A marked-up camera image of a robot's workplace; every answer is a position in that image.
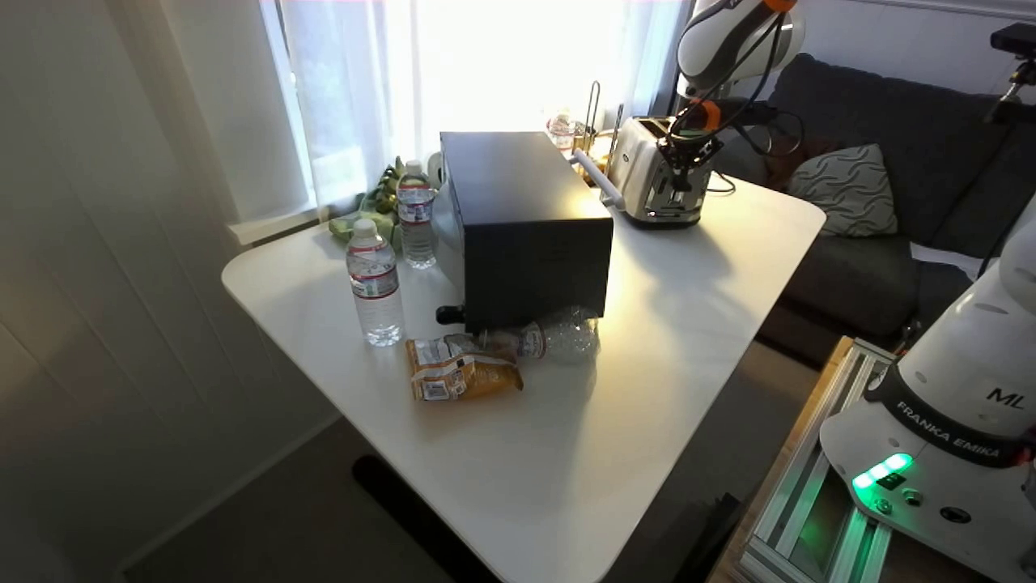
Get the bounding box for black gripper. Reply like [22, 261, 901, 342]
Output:
[659, 97, 727, 201]

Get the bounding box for silver two-slot toaster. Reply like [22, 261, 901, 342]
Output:
[612, 112, 717, 234]

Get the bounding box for silver metal tube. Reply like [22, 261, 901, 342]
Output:
[565, 146, 629, 210]

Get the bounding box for grey patterned pillow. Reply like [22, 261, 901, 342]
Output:
[786, 142, 903, 244]

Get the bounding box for black box appliance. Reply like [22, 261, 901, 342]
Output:
[434, 131, 614, 337]

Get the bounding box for dark grey couch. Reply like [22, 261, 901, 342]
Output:
[710, 51, 1036, 374]

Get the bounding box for short clear water bottle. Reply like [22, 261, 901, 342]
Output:
[393, 158, 442, 273]

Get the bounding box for packaged bread snack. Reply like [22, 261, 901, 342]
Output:
[404, 337, 529, 407]

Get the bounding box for green leafy plant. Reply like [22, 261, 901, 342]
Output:
[320, 158, 404, 248]

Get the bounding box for tall clear water bottle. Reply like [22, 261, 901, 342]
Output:
[344, 216, 407, 351]

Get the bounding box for white sheer curtain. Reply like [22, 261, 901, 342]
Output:
[100, 0, 693, 237]

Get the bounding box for metal wire rack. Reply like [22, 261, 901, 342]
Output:
[578, 77, 630, 164]

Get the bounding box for aluminium frame stand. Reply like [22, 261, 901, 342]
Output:
[706, 333, 903, 583]

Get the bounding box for black camera on tripod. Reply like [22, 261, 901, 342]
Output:
[986, 21, 1036, 123]

